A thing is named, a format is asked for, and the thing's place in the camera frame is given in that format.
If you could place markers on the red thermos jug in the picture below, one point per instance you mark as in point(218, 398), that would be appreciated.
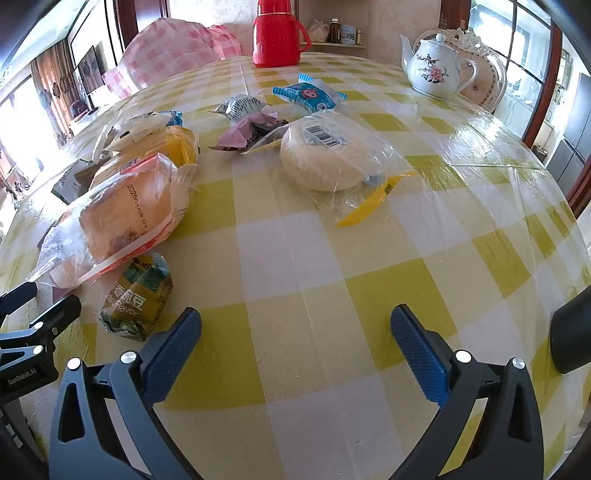
point(277, 37)

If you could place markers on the grey white snack packet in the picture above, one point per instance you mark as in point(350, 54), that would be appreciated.
point(242, 107)

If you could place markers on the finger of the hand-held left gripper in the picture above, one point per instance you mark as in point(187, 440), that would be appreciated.
point(18, 297)
point(60, 314)

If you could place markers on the white ornate chair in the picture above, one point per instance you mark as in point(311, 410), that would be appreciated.
point(489, 78)

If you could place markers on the black television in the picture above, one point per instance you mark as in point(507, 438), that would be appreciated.
point(90, 69)

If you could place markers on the blue cartoon snack packet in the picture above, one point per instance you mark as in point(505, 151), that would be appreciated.
point(309, 94)

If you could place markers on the green snack packet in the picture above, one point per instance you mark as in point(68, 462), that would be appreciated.
point(138, 300)

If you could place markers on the wall shelf with jars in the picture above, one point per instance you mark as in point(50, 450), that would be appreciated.
point(344, 37)

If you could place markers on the yellow cake packet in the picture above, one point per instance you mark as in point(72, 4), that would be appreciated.
point(178, 147)

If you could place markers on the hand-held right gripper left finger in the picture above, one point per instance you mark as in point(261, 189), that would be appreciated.
point(175, 350)

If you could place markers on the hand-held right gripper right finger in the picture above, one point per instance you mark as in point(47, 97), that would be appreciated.
point(418, 350)

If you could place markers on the bread loaf clear bag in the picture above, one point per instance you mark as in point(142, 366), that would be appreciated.
point(124, 217)

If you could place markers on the black round object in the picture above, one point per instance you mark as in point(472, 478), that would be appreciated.
point(575, 332)

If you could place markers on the white floral teapot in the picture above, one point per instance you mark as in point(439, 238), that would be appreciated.
point(431, 69)

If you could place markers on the pink checked chair cover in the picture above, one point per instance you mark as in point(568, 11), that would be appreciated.
point(171, 50)

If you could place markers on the brown curtain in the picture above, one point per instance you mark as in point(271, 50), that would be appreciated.
point(53, 83)

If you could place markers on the yellow checked tablecloth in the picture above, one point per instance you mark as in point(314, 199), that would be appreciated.
point(323, 286)

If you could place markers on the round cake clear bag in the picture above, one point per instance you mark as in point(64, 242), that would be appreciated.
point(318, 161)

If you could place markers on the pink snack packet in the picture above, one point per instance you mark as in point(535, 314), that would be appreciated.
point(231, 138)

